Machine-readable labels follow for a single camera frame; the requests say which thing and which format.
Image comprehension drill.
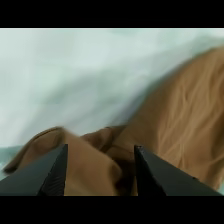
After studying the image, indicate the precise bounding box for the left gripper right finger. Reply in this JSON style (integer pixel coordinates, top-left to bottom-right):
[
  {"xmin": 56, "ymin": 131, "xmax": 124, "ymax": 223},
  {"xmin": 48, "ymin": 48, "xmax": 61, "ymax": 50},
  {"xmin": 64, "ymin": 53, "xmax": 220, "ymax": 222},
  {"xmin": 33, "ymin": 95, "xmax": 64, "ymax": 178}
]
[{"xmin": 133, "ymin": 144, "xmax": 222, "ymax": 197}]

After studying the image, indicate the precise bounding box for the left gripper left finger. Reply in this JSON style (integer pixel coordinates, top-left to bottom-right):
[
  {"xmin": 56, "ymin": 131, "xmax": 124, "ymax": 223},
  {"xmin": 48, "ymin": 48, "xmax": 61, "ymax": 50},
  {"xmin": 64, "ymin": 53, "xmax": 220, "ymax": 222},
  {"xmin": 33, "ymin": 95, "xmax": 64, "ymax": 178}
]
[{"xmin": 0, "ymin": 143, "xmax": 69, "ymax": 197}]

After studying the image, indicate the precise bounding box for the brown garment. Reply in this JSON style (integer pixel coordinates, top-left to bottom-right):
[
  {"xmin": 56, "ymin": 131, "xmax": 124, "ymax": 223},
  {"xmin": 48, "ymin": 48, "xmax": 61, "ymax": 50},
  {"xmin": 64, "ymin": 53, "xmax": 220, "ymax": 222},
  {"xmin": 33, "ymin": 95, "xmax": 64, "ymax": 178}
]
[{"xmin": 2, "ymin": 45, "xmax": 224, "ymax": 197}]

